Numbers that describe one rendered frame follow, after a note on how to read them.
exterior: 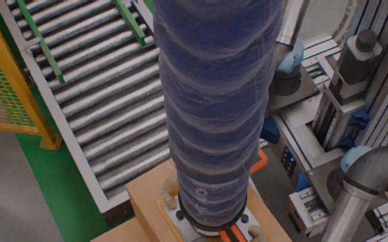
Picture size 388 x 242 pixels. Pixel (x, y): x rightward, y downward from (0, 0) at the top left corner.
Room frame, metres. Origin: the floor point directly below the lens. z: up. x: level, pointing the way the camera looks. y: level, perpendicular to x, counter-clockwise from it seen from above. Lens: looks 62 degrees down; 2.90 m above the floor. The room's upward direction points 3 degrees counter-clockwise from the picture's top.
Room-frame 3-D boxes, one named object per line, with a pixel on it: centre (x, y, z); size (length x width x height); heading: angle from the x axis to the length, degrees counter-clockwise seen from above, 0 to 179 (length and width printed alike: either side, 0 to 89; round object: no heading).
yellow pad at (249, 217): (0.68, -0.13, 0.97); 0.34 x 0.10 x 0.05; 30
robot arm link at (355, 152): (0.70, -0.54, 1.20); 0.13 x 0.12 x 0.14; 58
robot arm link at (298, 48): (1.17, -0.35, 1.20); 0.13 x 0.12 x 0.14; 65
